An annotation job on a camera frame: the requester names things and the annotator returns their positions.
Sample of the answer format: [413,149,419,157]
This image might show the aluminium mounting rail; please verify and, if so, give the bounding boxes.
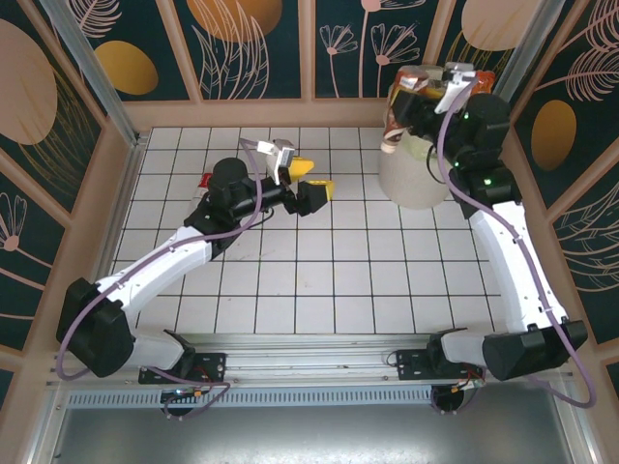
[45,331,575,391]

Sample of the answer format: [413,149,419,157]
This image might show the grey slotted cable duct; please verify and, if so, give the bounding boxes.
[65,386,439,410]

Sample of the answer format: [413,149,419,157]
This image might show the aluminium side rail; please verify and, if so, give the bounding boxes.
[72,137,151,352]

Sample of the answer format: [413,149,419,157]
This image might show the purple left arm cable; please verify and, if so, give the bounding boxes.
[53,137,266,421]

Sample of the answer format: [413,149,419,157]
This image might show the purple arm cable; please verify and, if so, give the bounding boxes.
[434,76,599,411]
[53,137,266,421]

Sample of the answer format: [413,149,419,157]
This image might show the clear bottle red label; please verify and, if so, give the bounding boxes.
[192,172,217,204]

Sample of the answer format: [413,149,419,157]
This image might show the aluminium frame post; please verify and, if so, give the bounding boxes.
[38,0,146,149]
[490,0,579,117]

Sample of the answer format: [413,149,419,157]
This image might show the grey metal base sheet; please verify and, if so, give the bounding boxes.
[28,405,596,464]

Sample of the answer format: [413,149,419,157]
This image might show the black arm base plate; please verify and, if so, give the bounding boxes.
[138,351,228,387]
[395,347,486,384]

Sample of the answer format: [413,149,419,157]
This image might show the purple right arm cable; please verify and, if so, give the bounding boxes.
[434,76,599,411]

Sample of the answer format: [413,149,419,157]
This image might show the cream plastic waste bin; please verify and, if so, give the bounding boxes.
[378,62,465,211]

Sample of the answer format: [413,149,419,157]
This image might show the yellow plug power wires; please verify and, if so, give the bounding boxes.
[432,364,487,415]
[162,369,217,402]

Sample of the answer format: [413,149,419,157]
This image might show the thin black camera cable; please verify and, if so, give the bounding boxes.
[424,143,450,186]

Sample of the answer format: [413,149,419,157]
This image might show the copper brown plastic bottle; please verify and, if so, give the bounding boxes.
[379,66,439,157]

